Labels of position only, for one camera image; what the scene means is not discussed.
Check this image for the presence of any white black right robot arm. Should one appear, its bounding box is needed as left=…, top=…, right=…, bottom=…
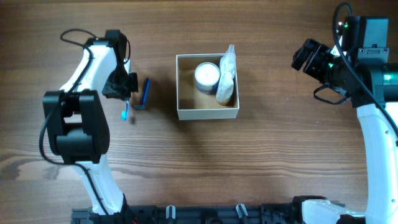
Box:
left=291, top=16, right=397, bottom=223

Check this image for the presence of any white cream tube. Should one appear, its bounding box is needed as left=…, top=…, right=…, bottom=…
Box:
left=216, top=56, right=236, bottom=105

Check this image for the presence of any blue disposable razor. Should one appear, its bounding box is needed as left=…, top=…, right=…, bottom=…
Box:
left=133, top=78, right=150, bottom=110

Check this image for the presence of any white cardboard box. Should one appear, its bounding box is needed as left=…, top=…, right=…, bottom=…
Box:
left=176, top=54, right=240, bottom=120

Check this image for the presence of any dark blue spray bottle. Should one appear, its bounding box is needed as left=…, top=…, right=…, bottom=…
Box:
left=220, top=44, right=236, bottom=78

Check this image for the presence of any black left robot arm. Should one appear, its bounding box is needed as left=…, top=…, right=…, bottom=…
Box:
left=39, top=30, right=138, bottom=223

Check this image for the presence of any black right camera cable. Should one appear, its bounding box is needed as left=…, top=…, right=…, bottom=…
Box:
left=331, top=2, right=398, bottom=138

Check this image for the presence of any blue white toothbrush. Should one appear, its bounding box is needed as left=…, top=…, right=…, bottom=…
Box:
left=121, top=100, right=129, bottom=120

